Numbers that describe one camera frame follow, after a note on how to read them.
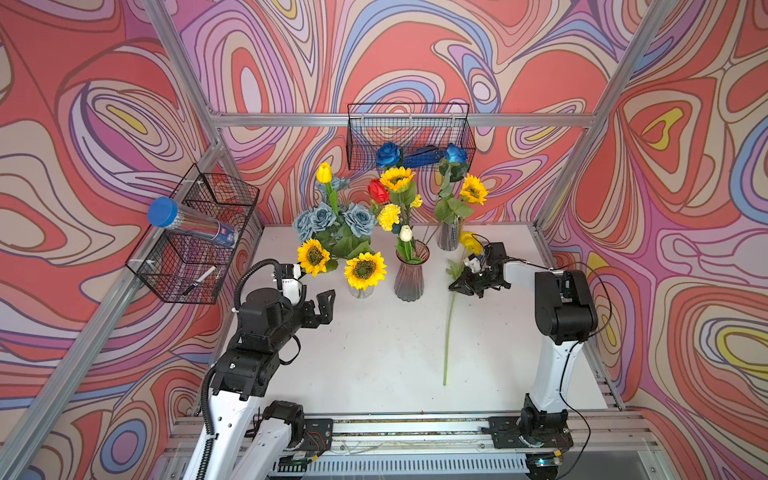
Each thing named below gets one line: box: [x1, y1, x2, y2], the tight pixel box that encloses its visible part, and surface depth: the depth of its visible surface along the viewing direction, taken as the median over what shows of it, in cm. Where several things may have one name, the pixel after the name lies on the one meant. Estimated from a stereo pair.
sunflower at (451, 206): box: [434, 173, 489, 224], surface depth 76 cm
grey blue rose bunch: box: [292, 176, 378, 272], surface depth 75 cm
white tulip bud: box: [397, 224, 415, 260], surface depth 82 cm
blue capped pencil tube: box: [147, 196, 238, 248], surface depth 67 cm
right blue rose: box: [440, 143, 470, 182], surface depth 77 cm
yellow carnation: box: [377, 203, 401, 232], surface depth 76 cm
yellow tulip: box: [316, 162, 339, 215], surface depth 64 cm
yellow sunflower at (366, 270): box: [344, 252, 388, 291], surface depth 66 cm
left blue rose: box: [376, 142, 401, 168], surface depth 76 cm
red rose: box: [368, 178, 392, 205], surface depth 78 cm
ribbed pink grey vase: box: [394, 240, 430, 302], surface depth 88 cm
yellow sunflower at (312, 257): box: [297, 238, 331, 278], surface depth 72 cm
